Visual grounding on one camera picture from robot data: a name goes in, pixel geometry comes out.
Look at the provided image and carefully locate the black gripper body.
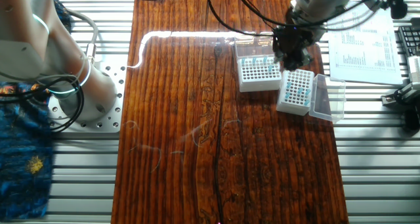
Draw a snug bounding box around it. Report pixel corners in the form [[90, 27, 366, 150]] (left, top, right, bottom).
[[272, 25, 324, 53]]

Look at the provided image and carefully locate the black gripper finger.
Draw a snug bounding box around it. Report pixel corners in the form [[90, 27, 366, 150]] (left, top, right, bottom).
[[283, 51, 312, 71], [274, 49, 288, 66]]

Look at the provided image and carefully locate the clear plastic holder lid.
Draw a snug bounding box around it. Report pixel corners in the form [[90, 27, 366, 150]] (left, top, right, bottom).
[[308, 74, 347, 123], [233, 33, 277, 59]]

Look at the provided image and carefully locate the printed paper sheet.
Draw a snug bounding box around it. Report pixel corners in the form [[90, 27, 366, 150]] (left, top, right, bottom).
[[327, 5, 404, 86]]

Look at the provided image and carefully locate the black keyboard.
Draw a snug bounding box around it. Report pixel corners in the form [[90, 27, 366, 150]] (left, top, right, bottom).
[[397, 25, 420, 58]]

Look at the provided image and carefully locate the brown wooden board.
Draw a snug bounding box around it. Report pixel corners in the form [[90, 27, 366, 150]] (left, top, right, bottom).
[[110, 0, 349, 224]]

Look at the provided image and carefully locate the blue painted cloth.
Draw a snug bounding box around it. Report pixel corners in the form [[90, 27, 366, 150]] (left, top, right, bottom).
[[0, 0, 74, 220]]

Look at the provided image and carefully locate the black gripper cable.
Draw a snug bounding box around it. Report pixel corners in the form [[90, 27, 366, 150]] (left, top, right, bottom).
[[205, 0, 394, 37]]

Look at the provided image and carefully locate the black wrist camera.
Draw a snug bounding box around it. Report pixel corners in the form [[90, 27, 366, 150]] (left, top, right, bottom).
[[388, 0, 408, 20]]

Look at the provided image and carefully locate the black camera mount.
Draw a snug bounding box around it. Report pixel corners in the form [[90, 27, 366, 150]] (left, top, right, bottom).
[[380, 82, 420, 131]]

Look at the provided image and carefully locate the silver perforated base plate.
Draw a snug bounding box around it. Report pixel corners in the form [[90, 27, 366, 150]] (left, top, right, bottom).
[[48, 62, 127, 133]]

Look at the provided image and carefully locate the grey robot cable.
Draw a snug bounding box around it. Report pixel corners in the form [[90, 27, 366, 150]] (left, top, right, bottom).
[[65, 9, 100, 64]]

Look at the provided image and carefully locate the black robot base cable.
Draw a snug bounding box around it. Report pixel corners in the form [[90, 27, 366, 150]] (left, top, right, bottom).
[[0, 76, 86, 133]]

